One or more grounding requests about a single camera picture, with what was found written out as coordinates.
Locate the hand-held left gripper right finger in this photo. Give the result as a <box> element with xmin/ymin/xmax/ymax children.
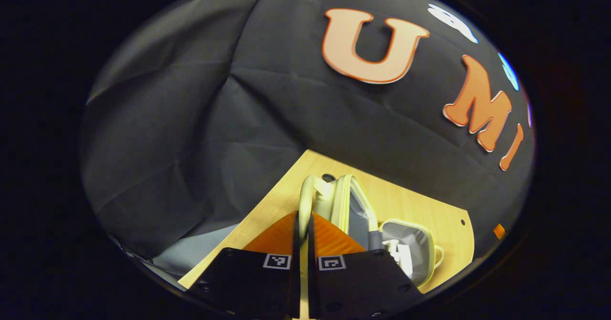
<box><xmin>307</xmin><ymin>212</ymin><xmax>425</xmax><ymax>320</ymax></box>

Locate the white cream tube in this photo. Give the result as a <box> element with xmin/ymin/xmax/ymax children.
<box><xmin>392</xmin><ymin>244</ymin><xmax>414</xmax><ymax>280</ymax></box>

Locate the white pump bottle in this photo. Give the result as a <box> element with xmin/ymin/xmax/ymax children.
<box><xmin>382</xmin><ymin>239</ymin><xmax>400</xmax><ymax>263</ymax></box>

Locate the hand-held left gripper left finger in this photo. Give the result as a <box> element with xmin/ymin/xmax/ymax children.
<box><xmin>189</xmin><ymin>210</ymin><xmax>302</xmax><ymax>320</ymax></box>

